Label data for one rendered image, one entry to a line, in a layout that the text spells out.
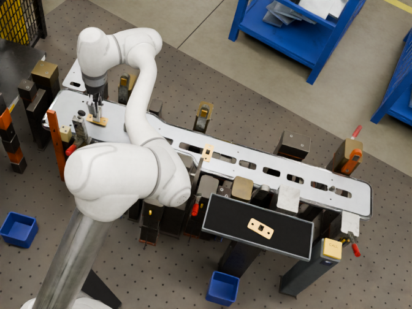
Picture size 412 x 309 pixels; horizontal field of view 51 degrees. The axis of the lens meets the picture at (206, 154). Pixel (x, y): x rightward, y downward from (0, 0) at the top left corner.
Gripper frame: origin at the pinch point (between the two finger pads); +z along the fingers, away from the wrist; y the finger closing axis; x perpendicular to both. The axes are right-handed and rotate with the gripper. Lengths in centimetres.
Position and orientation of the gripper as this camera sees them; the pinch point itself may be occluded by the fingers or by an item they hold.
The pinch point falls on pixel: (97, 113)
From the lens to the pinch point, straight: 178.5
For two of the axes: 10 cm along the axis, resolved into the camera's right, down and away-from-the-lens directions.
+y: 2.3, -8.0, 5.6
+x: -9.6, -2.8, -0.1
